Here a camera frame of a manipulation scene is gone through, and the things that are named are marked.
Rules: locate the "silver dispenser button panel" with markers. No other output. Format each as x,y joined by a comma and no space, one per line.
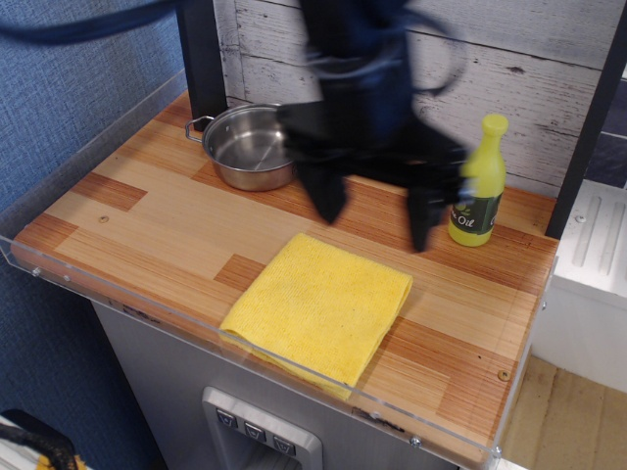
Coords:
248,437

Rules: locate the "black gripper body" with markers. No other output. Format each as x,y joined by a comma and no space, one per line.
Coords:
365,125

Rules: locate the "black vertical post left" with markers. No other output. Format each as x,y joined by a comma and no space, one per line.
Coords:
197,26

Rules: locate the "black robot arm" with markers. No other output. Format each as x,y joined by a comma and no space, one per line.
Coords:
357,37

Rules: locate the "white toy sink unit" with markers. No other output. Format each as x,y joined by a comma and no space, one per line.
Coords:
581,326

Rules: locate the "yellow folded cloth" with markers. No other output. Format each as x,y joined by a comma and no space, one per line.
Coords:
318,312

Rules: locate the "silver steel pan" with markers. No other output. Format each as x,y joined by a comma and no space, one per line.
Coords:
246,147

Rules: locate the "yellow olive oil bottle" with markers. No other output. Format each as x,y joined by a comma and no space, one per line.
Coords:
472,219

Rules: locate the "grey toy fridge cabinet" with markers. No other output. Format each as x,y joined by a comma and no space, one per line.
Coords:
168,374

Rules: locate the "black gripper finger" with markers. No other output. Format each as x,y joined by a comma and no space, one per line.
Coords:
425,208
326,189

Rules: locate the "black and yellow object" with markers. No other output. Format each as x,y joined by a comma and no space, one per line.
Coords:
29,443

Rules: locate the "clear acrylic guard rail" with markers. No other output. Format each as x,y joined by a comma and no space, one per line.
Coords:
151,227

